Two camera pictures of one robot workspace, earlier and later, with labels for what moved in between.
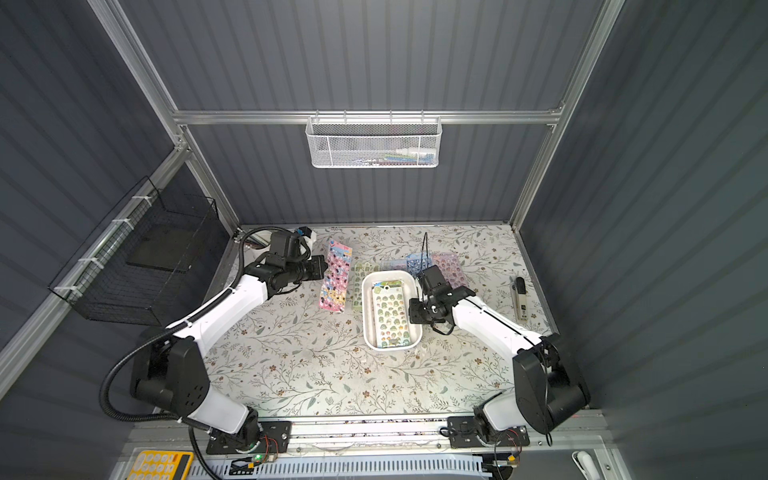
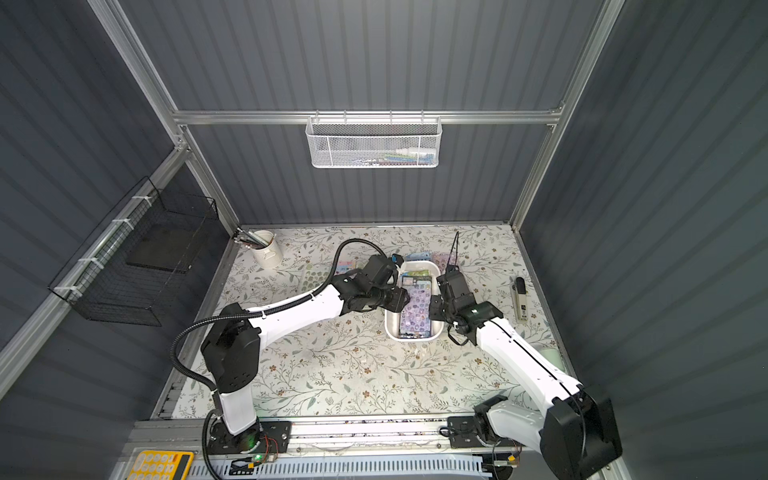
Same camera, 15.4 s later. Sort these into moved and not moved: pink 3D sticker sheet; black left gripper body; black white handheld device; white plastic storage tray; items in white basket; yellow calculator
Moved: black left gripper body; white plastic storage tray
Not moved: items in white basket; pink 3D sticker sheet; black white handheld device; yellow calculator
